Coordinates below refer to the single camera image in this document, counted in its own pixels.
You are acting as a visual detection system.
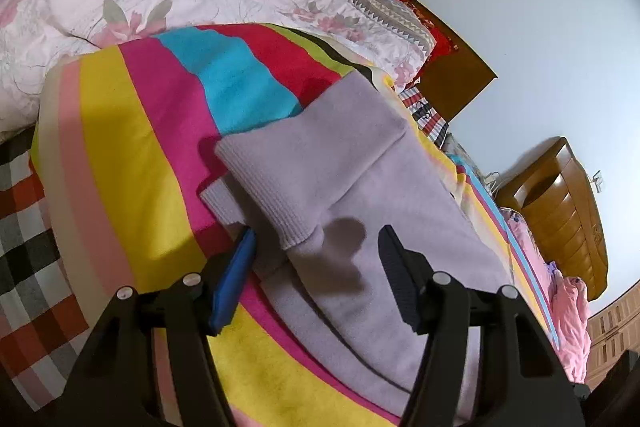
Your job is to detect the rainbow striped blanket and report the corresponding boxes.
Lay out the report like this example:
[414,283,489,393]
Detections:
[30,23,561,427]

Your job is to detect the red black plaid sheet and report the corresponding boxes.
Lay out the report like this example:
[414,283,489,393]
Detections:
[0,134,136,413]

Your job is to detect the wooden nightstand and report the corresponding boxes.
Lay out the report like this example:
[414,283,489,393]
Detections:
[492,137,610,303]

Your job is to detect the grey patterned cloth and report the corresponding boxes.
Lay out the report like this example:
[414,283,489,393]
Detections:
[440,132,496,192]

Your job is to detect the red white striped cloth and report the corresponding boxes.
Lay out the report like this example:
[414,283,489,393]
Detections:
[400,87,451,145]

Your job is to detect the pink clothing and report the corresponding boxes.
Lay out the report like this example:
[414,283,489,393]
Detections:
[500,207,591,383]

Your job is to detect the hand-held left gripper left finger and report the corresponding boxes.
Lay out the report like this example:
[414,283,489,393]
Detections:
[60,227,258,427]

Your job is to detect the light wooden wardrobe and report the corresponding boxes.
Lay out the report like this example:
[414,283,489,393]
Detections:
[585,282,640,388]

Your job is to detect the brown wooden headboard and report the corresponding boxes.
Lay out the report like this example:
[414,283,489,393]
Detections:
[295,0,498,122]

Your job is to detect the lilac knit pants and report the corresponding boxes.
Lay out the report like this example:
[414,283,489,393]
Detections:
[200,74,516,420]

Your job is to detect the red pillow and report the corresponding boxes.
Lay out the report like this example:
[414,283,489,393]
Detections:
[375,0,466,58]

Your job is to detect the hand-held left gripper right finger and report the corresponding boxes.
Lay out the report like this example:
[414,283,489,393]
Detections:
[377,224,586,427]

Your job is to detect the grey zigzag pillow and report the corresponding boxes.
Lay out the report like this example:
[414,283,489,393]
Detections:
[330,0,436,52]

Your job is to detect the pink floral duvet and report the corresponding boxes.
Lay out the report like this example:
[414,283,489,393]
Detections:
[0,0,426,142]

